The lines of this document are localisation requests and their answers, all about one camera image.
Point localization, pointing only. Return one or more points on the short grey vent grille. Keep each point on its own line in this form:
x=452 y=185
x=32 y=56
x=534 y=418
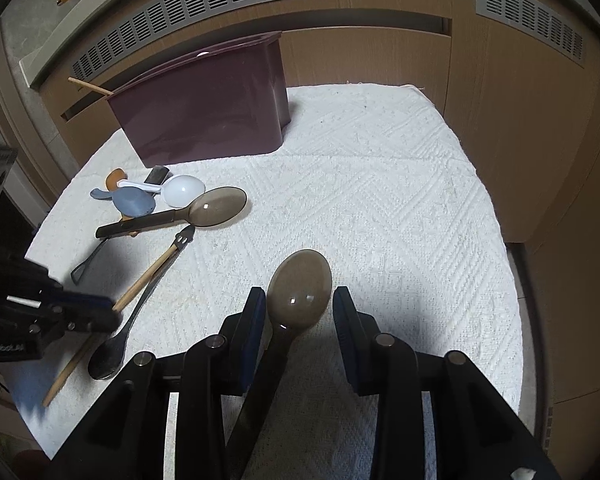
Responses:
x=530 y=15

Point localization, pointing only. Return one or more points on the dark grey utensil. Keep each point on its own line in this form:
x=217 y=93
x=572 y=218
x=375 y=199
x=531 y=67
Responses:
x=156 y=176

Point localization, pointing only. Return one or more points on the white plastic spoon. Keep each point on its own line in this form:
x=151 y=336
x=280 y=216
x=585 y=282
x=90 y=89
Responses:
x=182 y=191

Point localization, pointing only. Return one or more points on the wooden spoon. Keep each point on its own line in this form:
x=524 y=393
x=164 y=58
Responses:
x=114 y=179

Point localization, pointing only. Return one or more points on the wooden chopstick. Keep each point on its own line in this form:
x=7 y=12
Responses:
x=90 y=87
x=150 y=275

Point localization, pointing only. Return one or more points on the white textured towel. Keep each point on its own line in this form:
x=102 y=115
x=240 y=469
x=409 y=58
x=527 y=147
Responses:
x=380 y=210

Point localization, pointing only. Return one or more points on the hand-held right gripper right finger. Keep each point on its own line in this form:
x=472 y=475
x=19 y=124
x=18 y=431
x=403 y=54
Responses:
x=344 y=325

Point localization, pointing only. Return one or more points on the brown translucent plastic spoon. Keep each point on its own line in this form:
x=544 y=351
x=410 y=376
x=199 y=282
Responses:
x=300 y=290
x=220 y=206

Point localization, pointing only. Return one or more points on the wooden radiator cover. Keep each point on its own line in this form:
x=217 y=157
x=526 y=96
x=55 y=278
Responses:
x=530 y=135

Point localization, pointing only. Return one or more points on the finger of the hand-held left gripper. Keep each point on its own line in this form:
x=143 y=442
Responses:
x=90 y=321
x=87 y=304

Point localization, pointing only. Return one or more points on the metal spoon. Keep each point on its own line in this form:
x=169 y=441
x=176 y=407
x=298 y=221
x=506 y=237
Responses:
x=106 y=357

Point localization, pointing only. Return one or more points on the maroon plastic utensil container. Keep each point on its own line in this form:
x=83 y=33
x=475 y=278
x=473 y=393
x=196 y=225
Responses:
x=205 y=110

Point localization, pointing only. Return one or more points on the grey stone sill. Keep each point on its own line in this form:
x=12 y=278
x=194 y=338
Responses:
x=45 y=15

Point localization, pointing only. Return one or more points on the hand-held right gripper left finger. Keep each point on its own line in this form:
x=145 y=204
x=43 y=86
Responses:
x=254 y=320

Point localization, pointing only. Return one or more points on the blue plastic spoon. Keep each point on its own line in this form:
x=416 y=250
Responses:
x=132 y=203

